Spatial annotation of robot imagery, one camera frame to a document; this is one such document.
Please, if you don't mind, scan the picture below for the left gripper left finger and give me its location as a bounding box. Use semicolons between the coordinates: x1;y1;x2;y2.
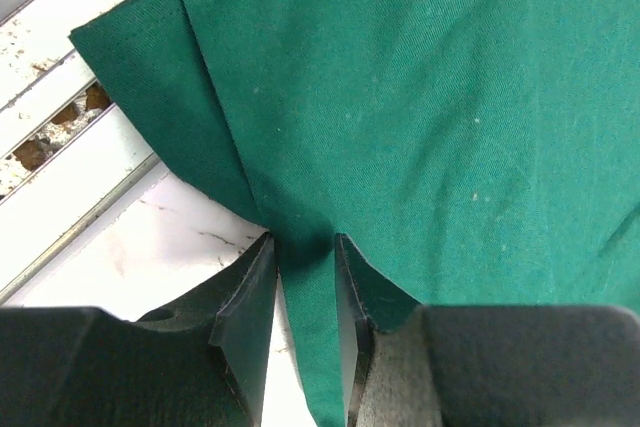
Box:
1;235;277;426

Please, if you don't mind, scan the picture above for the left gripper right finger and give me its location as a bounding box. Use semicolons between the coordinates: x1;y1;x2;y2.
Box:
334;234;639;426

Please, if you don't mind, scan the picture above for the dark green surgical cloth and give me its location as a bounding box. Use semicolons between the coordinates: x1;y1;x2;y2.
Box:
70;0;639;426

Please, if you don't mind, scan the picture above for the aluminium extrusion frame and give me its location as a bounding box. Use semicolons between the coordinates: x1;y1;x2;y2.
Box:
1;0;158;300

